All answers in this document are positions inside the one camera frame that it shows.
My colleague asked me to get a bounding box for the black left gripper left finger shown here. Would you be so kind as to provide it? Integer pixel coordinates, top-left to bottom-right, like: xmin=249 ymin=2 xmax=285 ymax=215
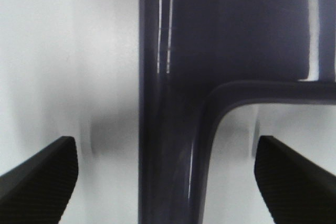
xmin=1 ymin=136 xmax=78 ymax=223

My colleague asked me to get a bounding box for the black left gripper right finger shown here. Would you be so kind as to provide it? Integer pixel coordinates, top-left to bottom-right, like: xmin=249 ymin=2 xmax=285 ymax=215
xmin=254 ymin=136 xmax=335 ymax=223

